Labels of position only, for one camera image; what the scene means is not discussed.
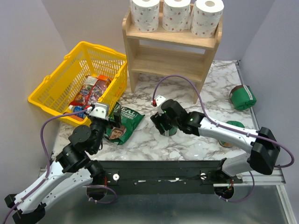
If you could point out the orange snack packet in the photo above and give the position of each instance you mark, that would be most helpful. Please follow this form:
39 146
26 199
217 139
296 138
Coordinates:
105 78

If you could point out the green chip bag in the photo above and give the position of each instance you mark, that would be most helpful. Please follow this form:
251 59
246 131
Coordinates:
130 119

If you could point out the yellow plastic shopping basket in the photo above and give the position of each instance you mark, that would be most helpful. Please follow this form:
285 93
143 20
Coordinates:
57 90

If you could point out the blue label bottle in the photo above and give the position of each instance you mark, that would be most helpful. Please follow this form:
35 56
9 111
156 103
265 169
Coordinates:
75 108

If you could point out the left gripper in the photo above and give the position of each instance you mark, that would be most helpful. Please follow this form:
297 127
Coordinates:
117 122

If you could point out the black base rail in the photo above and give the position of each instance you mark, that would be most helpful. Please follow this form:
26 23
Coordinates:
159 177

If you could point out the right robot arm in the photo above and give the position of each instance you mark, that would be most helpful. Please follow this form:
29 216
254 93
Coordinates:
260 151

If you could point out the green roll brown end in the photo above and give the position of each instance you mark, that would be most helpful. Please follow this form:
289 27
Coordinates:
169 130

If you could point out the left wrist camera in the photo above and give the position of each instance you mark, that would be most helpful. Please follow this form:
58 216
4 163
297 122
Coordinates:
98 110

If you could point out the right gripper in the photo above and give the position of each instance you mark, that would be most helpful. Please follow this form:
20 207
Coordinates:
157 119

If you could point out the wooden two-tier shelf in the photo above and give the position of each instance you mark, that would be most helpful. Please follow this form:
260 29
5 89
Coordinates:
157 61

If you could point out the floral paper towel roll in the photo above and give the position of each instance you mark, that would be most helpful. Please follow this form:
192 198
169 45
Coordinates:
176 15
206 16
145 14

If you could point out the red candy bag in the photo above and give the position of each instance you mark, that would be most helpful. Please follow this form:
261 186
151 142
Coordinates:
90 92

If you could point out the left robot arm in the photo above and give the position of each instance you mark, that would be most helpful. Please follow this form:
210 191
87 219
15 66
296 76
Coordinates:
71 170

